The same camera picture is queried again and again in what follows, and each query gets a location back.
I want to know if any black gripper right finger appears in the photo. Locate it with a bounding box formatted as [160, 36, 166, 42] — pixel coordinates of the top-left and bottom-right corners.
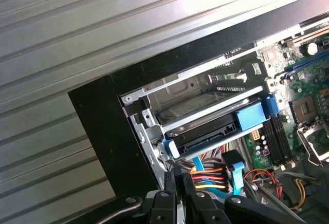
[181, 172, 307, 224]

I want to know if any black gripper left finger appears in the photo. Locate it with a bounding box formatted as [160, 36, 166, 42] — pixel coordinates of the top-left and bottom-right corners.
[68, 168, 182, 224]

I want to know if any red orange yellow power wire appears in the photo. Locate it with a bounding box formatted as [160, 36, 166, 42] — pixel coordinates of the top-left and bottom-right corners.
[189, 150, 245, 193]

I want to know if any hard disk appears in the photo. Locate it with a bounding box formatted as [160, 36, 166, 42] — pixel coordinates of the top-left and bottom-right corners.
[156, 94, 280, 162]

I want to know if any silver disk bay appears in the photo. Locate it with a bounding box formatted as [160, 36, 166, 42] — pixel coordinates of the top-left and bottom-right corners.
[120, 63, 275, 170]

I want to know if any black RAM slot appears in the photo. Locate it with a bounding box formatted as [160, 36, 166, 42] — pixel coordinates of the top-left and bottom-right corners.
[272, 115, 286, 162]
[261, 117, 277, 165]
[267, 116, 282, 163]

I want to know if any black PC case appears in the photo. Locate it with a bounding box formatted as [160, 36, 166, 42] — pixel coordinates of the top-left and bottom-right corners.
[67, 0, 329, 224]

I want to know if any metal socket cover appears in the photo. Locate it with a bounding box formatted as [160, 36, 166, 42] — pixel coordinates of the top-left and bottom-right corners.
[296, 120, 329, 168]

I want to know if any CPU socket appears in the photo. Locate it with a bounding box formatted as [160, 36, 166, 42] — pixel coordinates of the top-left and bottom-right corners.
[287, 96, 319, 127]

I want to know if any green motherboard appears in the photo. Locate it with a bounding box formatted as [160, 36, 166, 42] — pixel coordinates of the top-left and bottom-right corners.
[243, 21, 329, 176]

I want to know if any blue expansion slot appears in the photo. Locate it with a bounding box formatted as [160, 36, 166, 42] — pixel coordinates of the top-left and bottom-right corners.
[282, 52, 329, 80]

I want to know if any long blue data wire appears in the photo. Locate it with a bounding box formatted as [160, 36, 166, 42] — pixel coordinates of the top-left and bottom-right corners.
[192, 156, 245, 200]

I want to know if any red orange wire bundle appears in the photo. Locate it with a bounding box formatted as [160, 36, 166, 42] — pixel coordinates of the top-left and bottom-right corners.
[243, 169, 283, 202]

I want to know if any yellow black power wire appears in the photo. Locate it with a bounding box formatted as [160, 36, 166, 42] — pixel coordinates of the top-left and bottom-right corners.
[292, 177, 307, 210]

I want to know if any black cable bundle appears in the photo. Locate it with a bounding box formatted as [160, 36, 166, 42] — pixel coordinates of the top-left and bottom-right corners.
[273, 171, 323, 185]

